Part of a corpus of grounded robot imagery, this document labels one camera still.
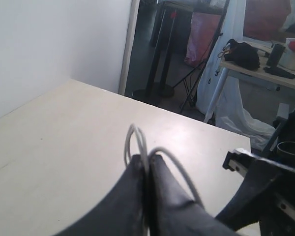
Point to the white hanging cloth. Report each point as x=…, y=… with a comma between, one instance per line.
x=229, y=113

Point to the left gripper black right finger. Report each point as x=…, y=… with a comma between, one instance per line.
x=172, y=212

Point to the red plastic bag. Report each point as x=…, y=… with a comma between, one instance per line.
x=203, y=27

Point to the black cylinder on table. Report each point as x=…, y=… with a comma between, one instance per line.
x=275, y=55

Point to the black pole stand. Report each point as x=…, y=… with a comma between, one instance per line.
x=166, y=30

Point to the black tripod stand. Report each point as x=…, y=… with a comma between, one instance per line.
x=203, y=62

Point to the black bag on table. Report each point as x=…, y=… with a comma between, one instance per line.
x=243, y=55

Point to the wooden side table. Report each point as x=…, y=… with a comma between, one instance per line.
x=227, y=66

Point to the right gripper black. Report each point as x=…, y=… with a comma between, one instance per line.
x=267, y=193

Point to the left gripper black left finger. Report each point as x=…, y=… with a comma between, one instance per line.
x=120, y=212

